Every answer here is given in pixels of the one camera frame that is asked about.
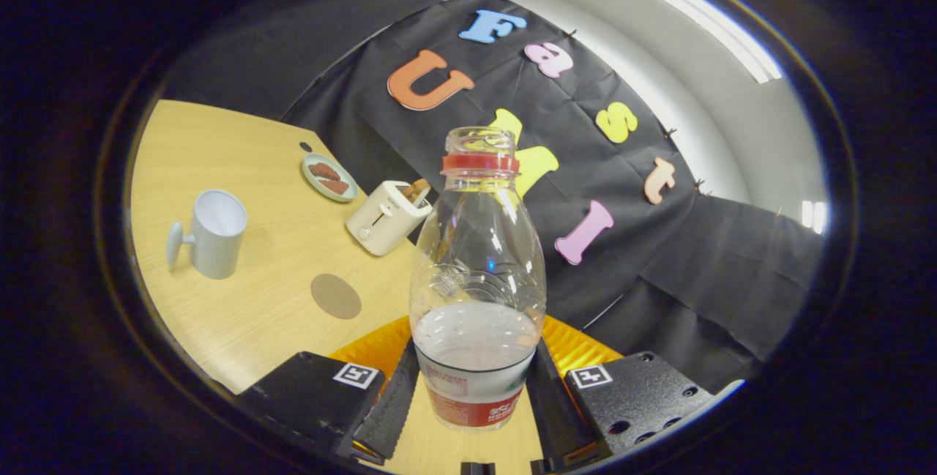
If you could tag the wooden table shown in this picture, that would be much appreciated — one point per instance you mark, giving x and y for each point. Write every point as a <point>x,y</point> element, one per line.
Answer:
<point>256,314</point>

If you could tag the clear plastic juice bottle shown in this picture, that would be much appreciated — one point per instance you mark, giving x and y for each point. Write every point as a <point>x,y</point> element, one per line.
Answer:
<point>476,277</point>

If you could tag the round brown coaster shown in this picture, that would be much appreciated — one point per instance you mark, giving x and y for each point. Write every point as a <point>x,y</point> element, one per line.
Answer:
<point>336,296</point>

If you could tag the pale green plate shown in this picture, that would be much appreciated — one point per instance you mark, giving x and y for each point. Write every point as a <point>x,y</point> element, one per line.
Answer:
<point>313,181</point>

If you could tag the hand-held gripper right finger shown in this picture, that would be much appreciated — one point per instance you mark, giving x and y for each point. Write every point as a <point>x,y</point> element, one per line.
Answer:
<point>549,409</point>

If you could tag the brown meat piece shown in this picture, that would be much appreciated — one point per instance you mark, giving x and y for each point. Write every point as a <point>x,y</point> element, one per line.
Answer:
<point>323,170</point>
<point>335,186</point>

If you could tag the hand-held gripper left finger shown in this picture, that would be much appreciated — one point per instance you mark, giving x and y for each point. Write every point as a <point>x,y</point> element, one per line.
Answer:
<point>392,409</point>

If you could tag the pale blue cup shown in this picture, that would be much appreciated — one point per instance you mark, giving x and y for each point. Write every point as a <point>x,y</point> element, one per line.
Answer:
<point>216,241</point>

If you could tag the small ceiling light panel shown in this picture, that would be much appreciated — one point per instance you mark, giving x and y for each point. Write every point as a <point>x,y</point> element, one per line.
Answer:
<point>814,217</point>

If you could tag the large ceiling light panel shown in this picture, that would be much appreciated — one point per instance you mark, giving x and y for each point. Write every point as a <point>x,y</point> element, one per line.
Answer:
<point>710,25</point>

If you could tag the white toaster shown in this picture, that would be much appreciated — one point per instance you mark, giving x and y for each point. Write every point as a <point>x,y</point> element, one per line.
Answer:
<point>381,222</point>

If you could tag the brown toast slice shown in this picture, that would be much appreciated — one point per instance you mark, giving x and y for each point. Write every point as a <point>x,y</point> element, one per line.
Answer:
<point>417,191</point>

